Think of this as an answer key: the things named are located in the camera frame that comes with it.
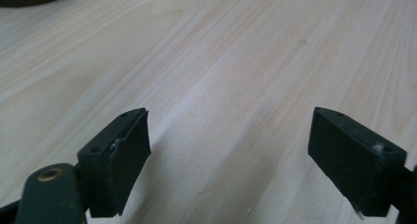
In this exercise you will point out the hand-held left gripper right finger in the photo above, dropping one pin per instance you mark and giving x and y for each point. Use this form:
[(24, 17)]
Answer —
[(354, 165)]

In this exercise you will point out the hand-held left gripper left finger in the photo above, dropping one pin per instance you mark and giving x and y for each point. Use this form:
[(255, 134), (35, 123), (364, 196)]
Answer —
[(114, 171)]

